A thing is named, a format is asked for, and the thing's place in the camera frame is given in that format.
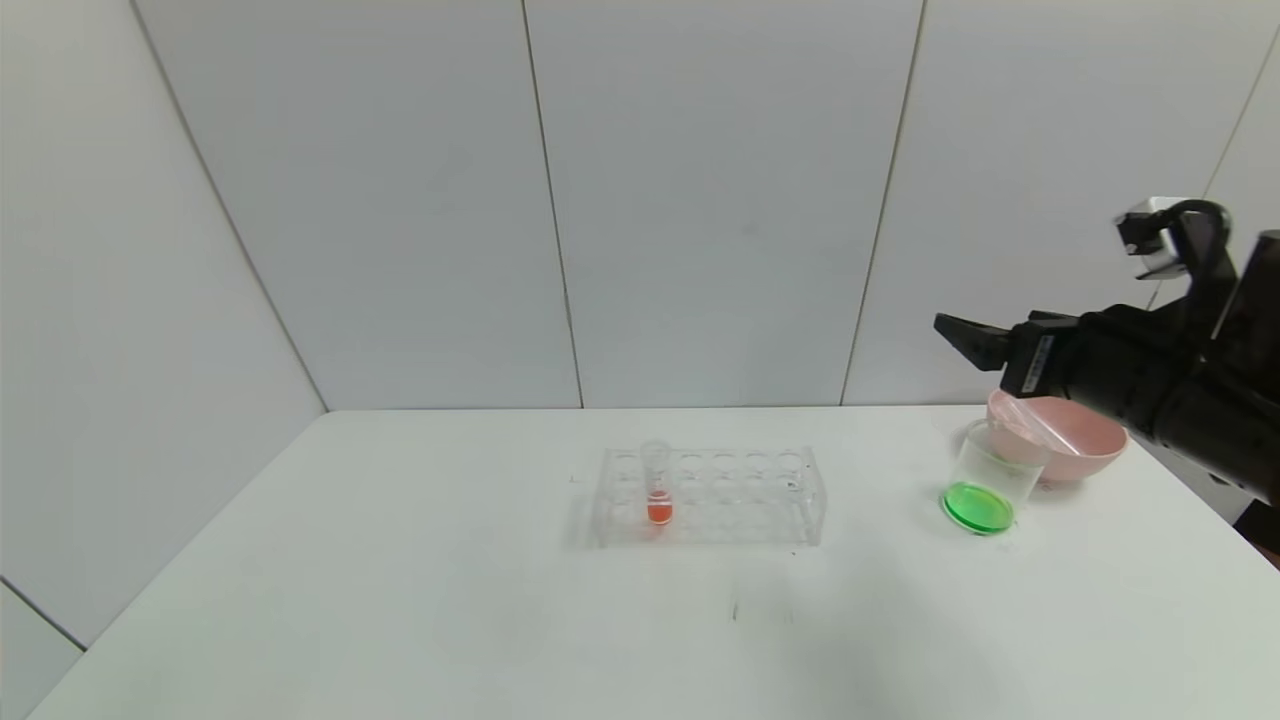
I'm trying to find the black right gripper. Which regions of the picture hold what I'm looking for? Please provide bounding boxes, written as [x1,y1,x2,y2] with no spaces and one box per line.
[933,303,1175,439]

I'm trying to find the clear glass beaker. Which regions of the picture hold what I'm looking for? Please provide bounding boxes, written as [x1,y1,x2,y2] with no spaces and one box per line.
[940,420,1046,537]

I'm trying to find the clear plastic test tube rack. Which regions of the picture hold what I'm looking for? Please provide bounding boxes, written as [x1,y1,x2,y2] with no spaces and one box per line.
[590,445,826,549]

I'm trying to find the test tube with red pigment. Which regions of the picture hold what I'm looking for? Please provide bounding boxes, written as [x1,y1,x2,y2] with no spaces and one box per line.
[640,438,675,526]

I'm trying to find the pink bowl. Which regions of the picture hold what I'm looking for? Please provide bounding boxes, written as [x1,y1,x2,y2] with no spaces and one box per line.
[985,390,1129,486]

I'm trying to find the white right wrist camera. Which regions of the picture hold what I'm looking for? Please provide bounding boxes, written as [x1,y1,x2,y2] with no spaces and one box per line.
[1116,197,1233,283]

